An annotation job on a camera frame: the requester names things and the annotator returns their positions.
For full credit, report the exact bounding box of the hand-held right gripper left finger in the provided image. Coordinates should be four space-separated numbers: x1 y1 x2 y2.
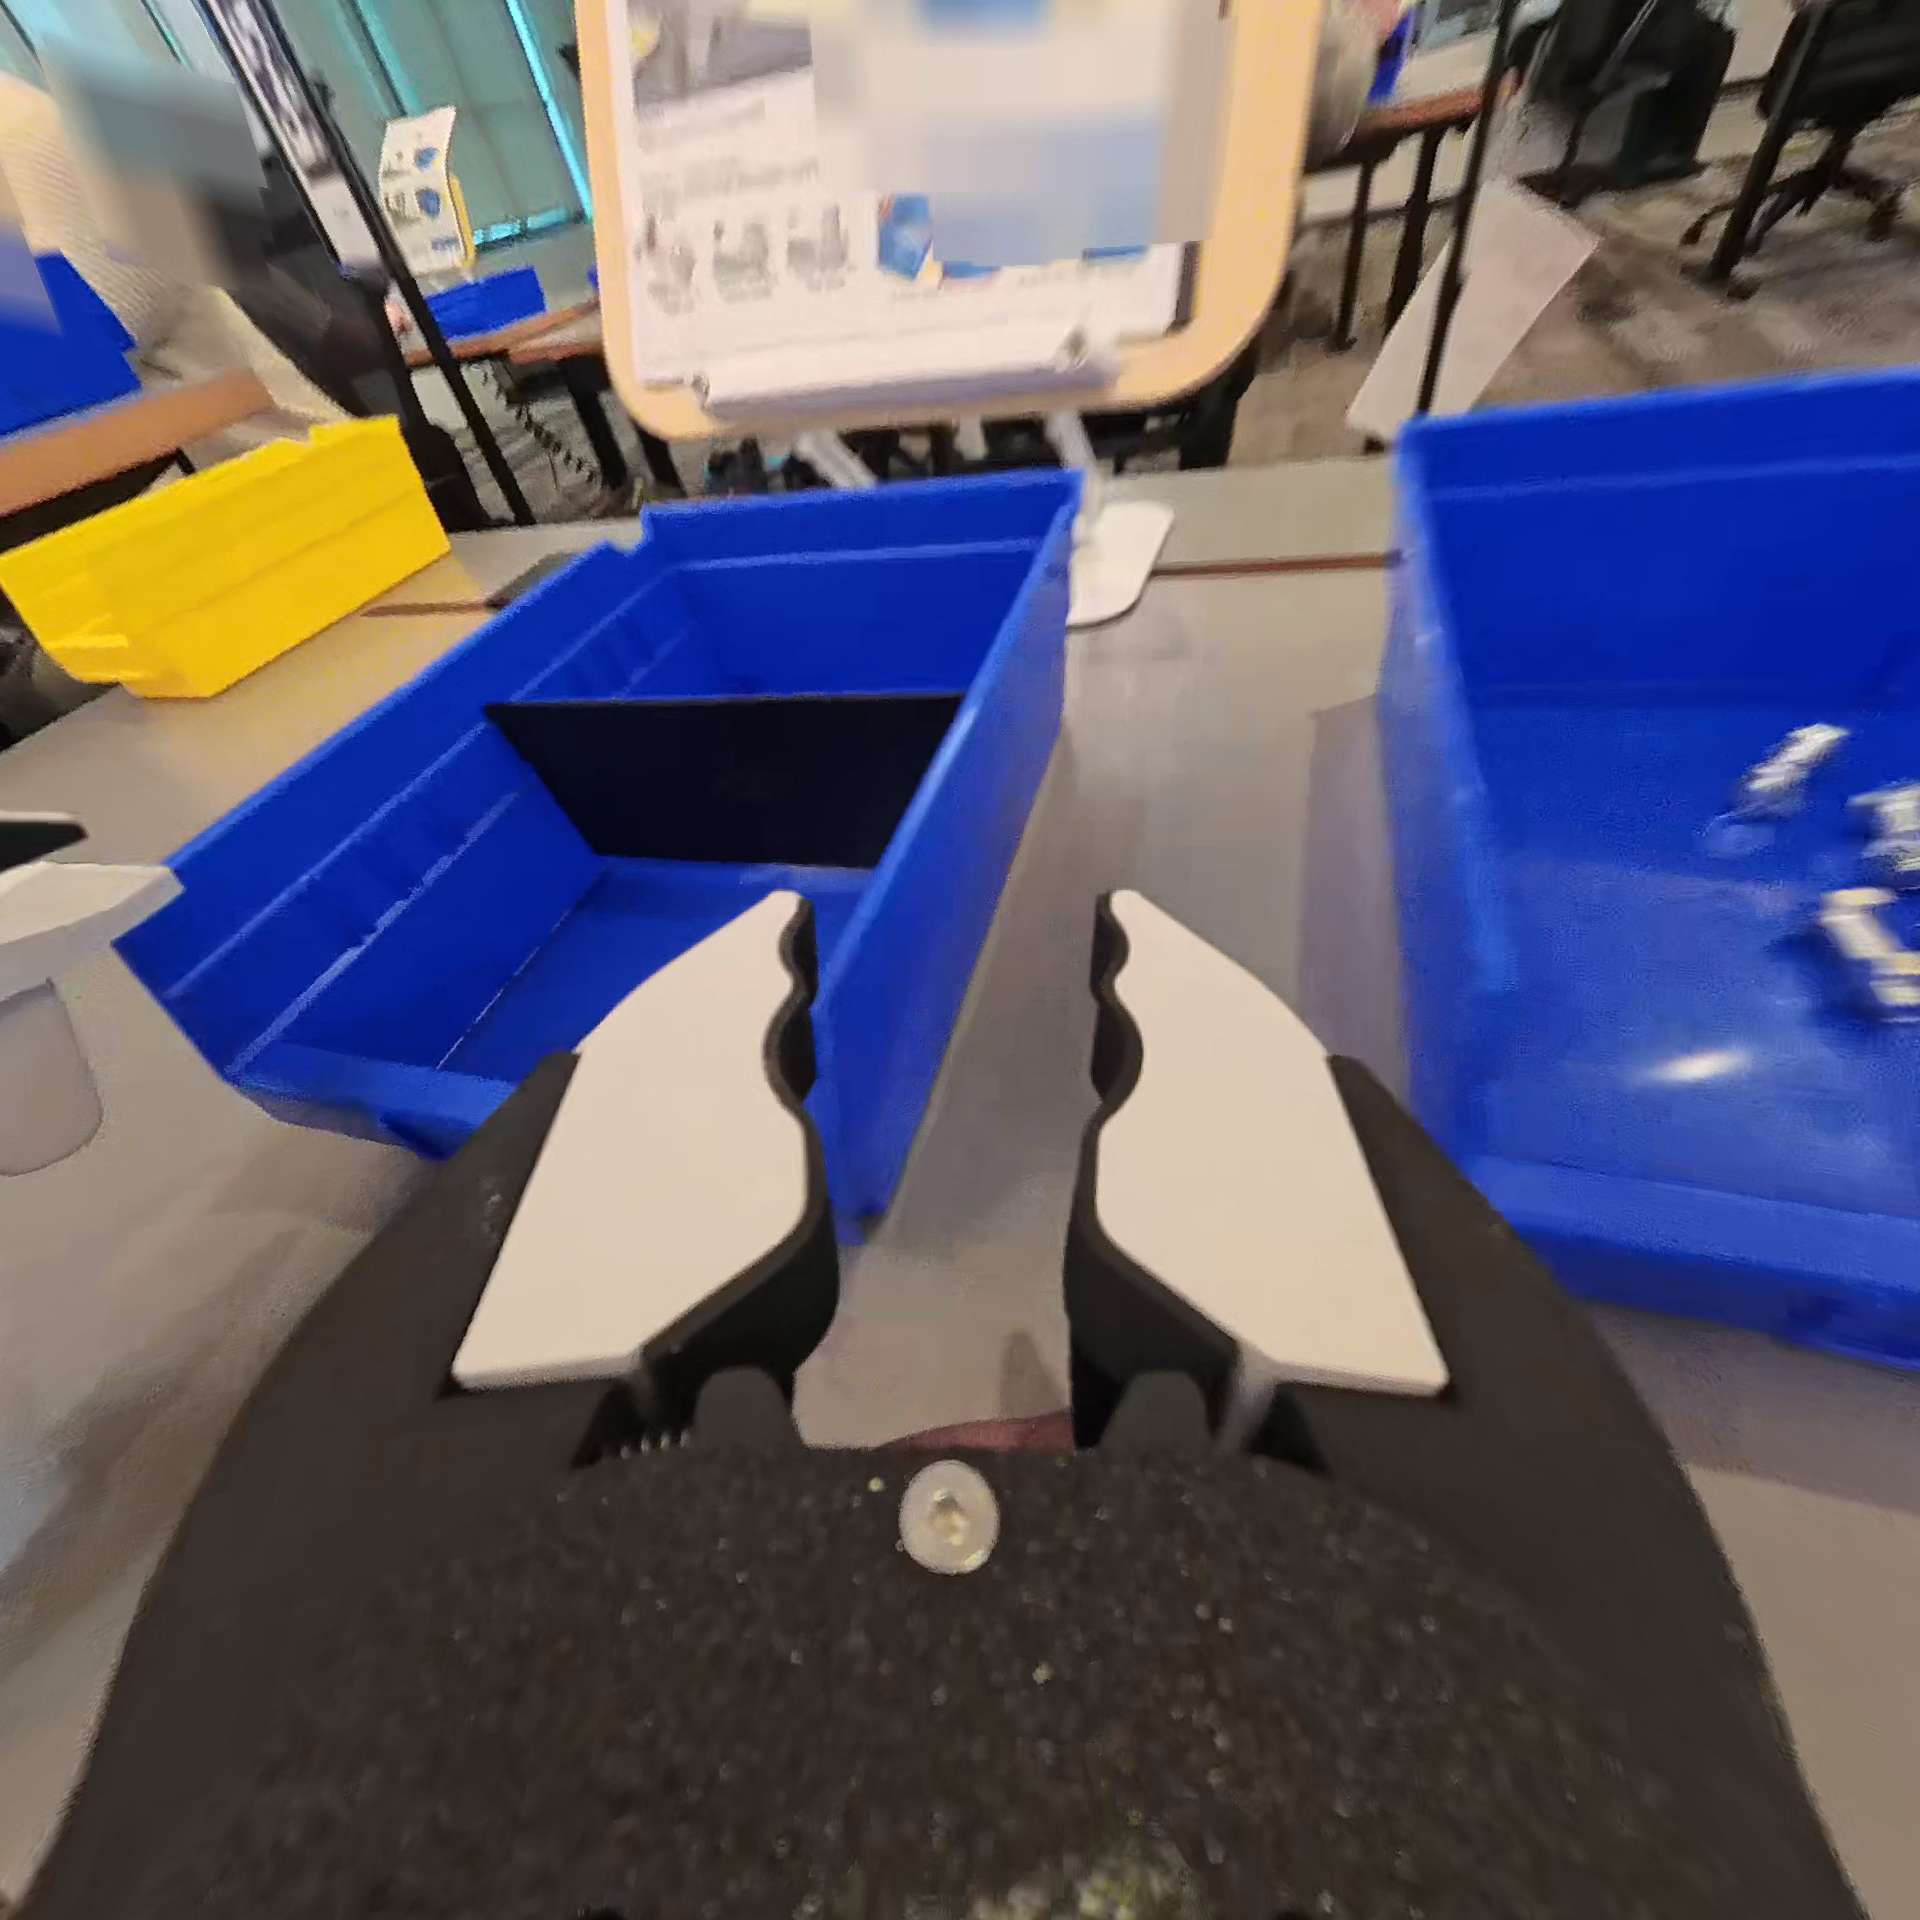
451 890 842 1416

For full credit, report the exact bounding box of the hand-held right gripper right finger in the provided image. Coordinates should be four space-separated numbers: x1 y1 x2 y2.
1066 888 1455 1424

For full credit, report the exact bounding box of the blue bin with black divider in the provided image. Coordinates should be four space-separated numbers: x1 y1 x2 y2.
114 466 1086 1239

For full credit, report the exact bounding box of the yellow plastic bin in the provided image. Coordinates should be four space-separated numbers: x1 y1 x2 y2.
0 416 455 707

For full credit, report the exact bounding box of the wooden rear table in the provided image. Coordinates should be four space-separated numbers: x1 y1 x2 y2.
0 361 277 520

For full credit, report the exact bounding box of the black tripod stand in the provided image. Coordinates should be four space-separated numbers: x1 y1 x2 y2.
236 0 549 536

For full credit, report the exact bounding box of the small blue bin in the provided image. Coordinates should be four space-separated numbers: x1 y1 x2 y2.
423 268 556 341

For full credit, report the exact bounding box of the instruction board on white stand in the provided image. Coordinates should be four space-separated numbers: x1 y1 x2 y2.
570 0 1325 635

